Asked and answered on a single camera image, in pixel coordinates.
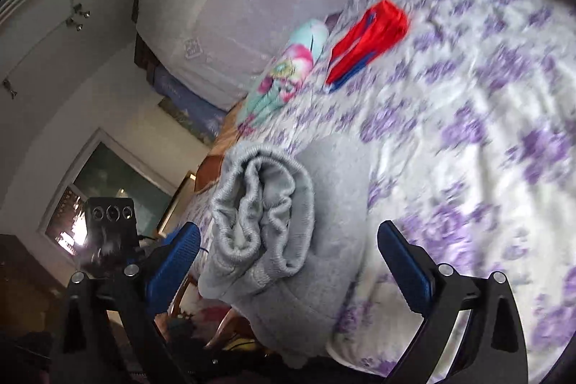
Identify blue patterned cloth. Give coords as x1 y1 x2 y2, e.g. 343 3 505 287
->
150 64 230 128

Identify window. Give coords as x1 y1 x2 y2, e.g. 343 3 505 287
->
38 127 181 256

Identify folded red blue shorts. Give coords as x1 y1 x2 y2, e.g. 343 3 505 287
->
324 0 411 94

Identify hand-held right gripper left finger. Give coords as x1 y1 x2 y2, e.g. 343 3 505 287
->
47 222 202 384

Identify grey sweatshirt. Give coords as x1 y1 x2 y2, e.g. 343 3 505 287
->
198 139 383 369

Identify folded teal floral quilt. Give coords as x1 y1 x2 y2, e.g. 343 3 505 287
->
236 19 330 137

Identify brown orange pillow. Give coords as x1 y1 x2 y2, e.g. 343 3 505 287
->
193 109 244 191

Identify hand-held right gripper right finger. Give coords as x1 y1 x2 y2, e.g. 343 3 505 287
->
377 221 528 384

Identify wooden chair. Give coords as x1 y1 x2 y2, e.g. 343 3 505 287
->
173 276 253 349

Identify purple floral bed sheet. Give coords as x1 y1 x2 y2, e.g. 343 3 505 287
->
180 0 576 380

